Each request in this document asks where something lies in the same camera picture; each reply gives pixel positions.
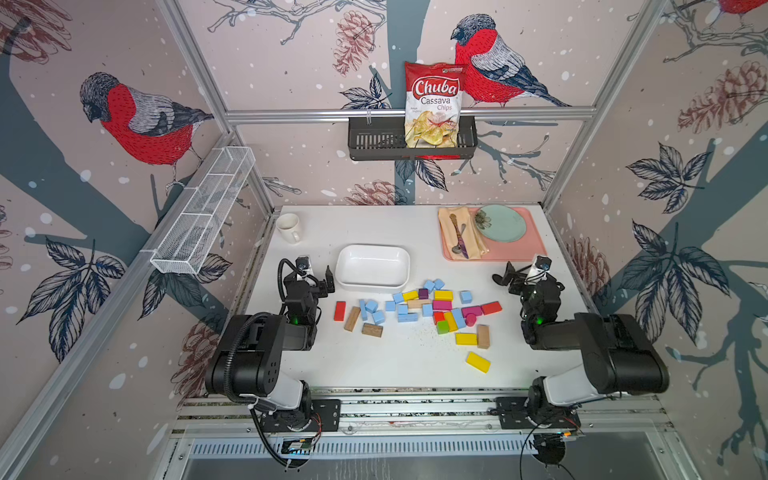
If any red block left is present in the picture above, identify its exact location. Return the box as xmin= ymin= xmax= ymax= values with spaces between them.
xmin=333 ymin=301 xmax=346 ymax=322

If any yellow block middle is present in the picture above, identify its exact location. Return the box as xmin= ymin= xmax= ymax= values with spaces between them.
xmin=455 ymin=333 xmax=478 ymax=346

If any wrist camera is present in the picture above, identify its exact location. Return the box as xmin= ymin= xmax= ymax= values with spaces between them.
xmin=526 ymin=255 xmax=552 ymax=284
xmin=295 ymin=255 xmax=313 ymax=276

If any beige cloth napkin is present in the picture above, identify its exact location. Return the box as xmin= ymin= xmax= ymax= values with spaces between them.
xmin=438 ymin=207 xmax=489 ymax=261

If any brown wooden block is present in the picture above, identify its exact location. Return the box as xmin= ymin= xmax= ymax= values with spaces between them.
xmin=361 ymin=323 xmax=383 ymax=338

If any pink plastic tray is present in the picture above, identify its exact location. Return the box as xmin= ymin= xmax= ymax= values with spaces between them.
xmin=468 ymin=206 xmax=546 ymax=262

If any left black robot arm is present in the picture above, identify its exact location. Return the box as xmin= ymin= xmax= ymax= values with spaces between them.
xmin=204 ymin=259 xmax=341 ymax=433

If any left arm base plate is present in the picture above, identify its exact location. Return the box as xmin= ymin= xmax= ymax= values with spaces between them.
xmin=260 ymin=399 xmax=341 ymax=434

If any wooden block right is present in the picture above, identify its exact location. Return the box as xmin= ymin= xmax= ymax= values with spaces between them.
xmin=476 ymin=324 xmax=491 ymax=350

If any long wooden block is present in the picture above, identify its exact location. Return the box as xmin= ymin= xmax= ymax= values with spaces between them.
xmin=343 ymin=306 xmax=361 ymax=332

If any Chuba cassava chips bag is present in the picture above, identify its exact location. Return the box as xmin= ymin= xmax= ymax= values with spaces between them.
xmin=404 ymin=62 xmax=465 ymax=150

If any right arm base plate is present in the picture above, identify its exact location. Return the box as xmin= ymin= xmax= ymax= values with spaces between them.
xmin=488 ymin=396 xmax=581 ymax=430

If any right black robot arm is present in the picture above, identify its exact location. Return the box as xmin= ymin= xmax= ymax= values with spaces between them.
xmin=490 ymin=256 xmax=670 ymax=430

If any white ceramic serving dish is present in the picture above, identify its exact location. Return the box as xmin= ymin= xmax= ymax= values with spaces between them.
xmin=335 ymin=244 xmax=411 ymax=292

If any red block right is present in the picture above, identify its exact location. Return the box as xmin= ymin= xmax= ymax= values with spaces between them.
xmin=481 ymin=301 xmax=503 ymax=316

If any black wall basket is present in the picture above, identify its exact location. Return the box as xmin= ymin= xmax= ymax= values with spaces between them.
xmin=347 ymin=116 xmax=478 ymax=161

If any white ceramic mug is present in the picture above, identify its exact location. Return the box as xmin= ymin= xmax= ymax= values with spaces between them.
xmin=276 ymin=213 xmax=302 ymax=245

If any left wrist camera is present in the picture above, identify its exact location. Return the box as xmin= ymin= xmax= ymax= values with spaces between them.
xmin=295 ymin=255 xmax=313 ymax=276

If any yellow block front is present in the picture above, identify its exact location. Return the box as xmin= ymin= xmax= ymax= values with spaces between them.
xmin=466 ymin=352 xmax=491 ymax=374

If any yellow block top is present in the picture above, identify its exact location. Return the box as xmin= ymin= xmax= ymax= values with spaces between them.
xmin=433 ymin=290 xmax=454 ymax=301

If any metal spoon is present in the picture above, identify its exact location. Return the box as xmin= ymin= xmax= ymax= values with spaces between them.
xmin=450 ymin=214 xmax=469 ymax=259

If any blue blocks top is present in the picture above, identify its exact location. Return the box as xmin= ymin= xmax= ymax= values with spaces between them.
xmin=423 ymin=279 xmax=445 ymax=292

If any white wire wall basket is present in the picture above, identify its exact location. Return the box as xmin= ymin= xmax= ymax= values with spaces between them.
xmin=150 ymin=146 xmax=255 ymax=275

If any red block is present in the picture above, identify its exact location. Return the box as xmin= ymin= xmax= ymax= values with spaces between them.
xmin=481 ymin=301 xmax=503 ymax=316
xmin=333 ymin=301 xmax=346 ymax=322

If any green ceramic plate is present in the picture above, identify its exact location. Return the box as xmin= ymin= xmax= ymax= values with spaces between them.
xmin=474 ymin=205 xmax=527 ymax=243

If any yellow block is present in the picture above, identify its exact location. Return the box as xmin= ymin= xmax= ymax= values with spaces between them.
xmin=433 ymin=290 xmax=454 ymax=301
xmin=455 ymin=333 xmax=478 ymax=346
xmin=466 ymin=352 xmax=491 ymax=374

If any magenta block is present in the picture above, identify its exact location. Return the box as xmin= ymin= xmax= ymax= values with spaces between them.
xmin=432 ymin=300 xmax=453 ymax=311

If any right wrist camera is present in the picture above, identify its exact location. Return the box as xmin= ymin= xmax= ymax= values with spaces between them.
xmin=526 ymin=255 xmax=552 ymax=284

